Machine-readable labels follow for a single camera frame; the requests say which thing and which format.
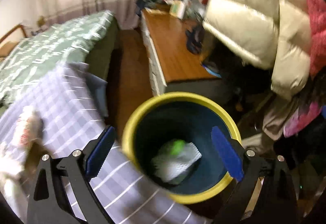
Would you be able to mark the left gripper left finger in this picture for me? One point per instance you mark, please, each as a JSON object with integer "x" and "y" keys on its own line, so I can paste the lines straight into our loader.
{"x": 48, "y": 200}

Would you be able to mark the cream puffer jacket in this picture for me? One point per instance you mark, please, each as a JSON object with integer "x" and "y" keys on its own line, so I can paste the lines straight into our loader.
{"x": 269, "y": 34}

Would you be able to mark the wooden bed headboard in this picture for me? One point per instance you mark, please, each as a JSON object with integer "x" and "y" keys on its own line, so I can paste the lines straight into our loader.
{"x": 16, "y": 34}

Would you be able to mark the green framed picture box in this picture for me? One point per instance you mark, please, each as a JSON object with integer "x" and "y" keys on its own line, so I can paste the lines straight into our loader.
{"x": 177, "y": 9}

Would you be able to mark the wooden top white dresser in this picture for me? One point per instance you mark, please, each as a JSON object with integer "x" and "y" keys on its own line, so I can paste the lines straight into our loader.
{"x": 172, "y": 68}

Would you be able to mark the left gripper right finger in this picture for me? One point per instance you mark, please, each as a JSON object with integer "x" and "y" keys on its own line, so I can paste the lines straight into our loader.
{"x": 276, "y": 201}

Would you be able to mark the white trash in bin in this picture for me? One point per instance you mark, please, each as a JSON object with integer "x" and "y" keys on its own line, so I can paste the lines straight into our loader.
{"x": 175, "y": 161}

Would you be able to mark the yellow rimmed dark trash bin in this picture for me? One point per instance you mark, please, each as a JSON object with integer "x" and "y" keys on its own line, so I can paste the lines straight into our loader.
{"x": 180, "y": 116}

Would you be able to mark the green plaid bed duvet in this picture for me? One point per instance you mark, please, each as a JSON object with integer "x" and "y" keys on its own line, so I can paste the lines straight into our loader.
{"x": 90, "y": 39}

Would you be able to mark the black bag on dresser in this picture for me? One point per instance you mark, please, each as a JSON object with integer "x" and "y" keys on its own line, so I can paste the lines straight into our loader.
{"x": 195, "y": 38}

